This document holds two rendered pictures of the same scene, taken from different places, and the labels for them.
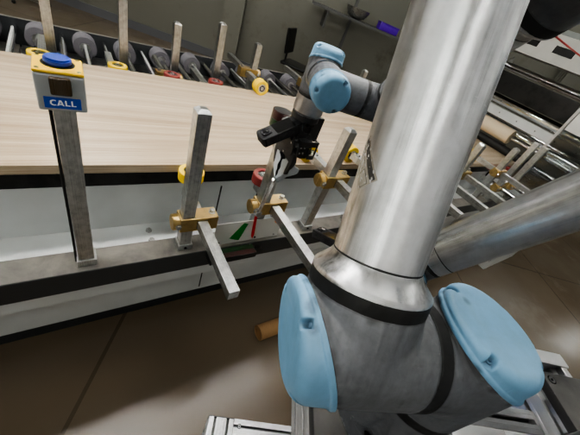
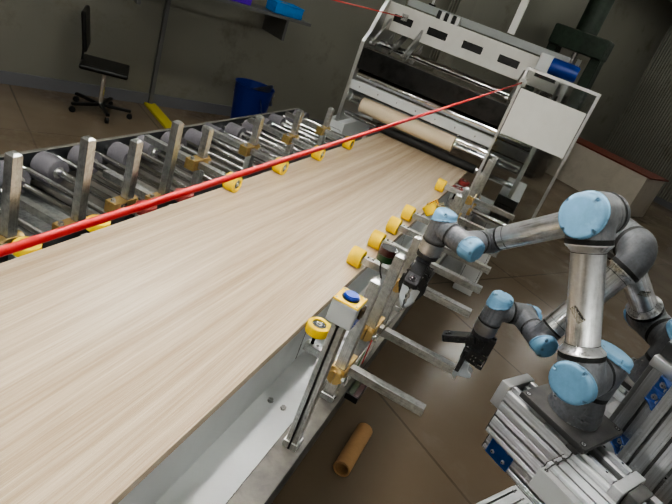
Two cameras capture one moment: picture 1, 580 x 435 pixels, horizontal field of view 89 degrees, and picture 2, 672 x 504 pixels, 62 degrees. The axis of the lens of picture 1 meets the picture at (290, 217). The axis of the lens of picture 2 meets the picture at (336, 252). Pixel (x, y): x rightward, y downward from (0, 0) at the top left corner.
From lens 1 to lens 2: 1.33 m
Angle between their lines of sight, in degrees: 28
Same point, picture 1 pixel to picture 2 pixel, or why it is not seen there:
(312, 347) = (590, 379)
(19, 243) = (204, 466)
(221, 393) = not seen: outside the picture
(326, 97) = (474, 255)
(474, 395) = (620, 376)
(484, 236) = not seen: hidden behind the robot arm
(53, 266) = (280, 460)
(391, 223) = (594, 332)
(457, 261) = not seen: hidden behind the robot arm
